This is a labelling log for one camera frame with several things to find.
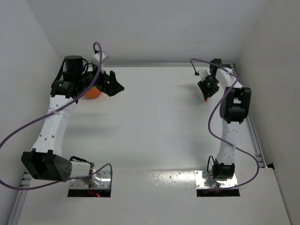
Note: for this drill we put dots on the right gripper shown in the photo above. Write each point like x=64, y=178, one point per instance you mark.
x=208, y=89

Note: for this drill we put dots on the orange divided bowl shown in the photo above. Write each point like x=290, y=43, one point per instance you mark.
x=92, y=93

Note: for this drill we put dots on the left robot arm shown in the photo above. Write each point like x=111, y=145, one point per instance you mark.
x=44, y=161

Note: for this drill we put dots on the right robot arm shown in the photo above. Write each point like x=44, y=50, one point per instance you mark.
x=218, y=171

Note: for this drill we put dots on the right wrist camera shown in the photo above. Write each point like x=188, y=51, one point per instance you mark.
x=202, y=74

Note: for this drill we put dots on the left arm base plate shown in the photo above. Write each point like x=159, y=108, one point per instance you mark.
x=101, y=180

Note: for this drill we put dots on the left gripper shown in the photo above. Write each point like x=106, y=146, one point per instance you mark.
x=105, y=82

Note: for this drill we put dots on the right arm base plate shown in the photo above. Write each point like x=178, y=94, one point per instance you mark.
x=204, y=181

